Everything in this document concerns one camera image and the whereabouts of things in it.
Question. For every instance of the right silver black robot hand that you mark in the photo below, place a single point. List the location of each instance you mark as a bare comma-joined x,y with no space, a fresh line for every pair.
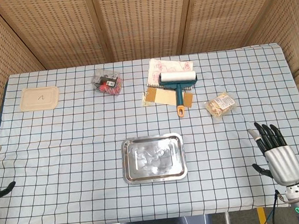
282,163

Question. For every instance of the clear plastic bag with food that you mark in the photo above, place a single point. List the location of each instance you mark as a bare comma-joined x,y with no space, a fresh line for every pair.
221,104

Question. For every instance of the rectangular stainless steel tray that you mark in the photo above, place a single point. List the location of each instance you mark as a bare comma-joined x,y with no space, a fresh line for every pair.
153,158

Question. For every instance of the blue white checked tablecloth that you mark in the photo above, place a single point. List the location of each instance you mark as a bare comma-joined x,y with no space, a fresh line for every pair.
76,157

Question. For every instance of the beige rectangular container lid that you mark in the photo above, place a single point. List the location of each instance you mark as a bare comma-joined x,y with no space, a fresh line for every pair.
39,99

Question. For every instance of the brown cardboard envelope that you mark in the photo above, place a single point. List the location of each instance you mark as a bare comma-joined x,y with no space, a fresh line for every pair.
162,97

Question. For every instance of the spiral notebook with pink drawings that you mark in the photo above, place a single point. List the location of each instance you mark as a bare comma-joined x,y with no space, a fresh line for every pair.
170,65

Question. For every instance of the woven bamboo folding screen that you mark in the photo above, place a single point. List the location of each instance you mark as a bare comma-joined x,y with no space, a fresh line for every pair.
139,19

